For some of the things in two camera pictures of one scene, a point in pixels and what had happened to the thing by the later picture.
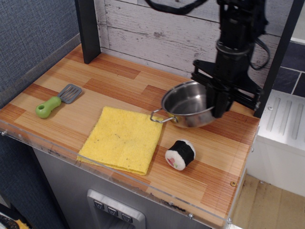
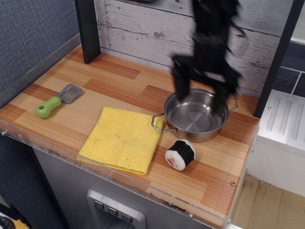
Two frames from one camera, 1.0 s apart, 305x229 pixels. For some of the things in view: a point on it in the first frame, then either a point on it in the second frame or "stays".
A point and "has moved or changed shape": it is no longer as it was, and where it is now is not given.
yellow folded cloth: [123, 140] stays
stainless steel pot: [189, 103] has moved or changed shape
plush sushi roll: [180, 154] stays
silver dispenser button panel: [106, 213] stays
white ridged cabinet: [277, 158] stays
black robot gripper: [230, 71] -> [209, 63]
